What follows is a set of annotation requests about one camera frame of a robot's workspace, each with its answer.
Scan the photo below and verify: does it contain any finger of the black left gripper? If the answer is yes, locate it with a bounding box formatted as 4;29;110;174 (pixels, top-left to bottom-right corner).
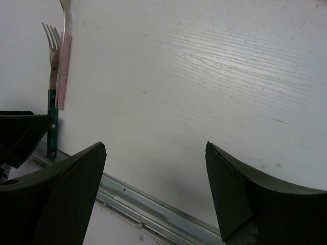
1;111;55;168

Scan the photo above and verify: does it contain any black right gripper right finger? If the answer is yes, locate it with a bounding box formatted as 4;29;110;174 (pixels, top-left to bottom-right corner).
205;142;326;244

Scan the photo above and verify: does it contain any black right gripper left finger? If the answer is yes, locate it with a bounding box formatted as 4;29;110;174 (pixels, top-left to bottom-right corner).
1;142;106;244

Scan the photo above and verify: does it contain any fork with pink handle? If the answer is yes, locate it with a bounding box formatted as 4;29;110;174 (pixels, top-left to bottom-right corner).
56;0;72;110

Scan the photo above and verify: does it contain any fork with green handle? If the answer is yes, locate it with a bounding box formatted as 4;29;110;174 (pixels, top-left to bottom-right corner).
42;23;61;161

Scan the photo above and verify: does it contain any aluminium table frame rail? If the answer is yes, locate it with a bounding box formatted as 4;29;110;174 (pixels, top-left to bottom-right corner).
28;141;225;245

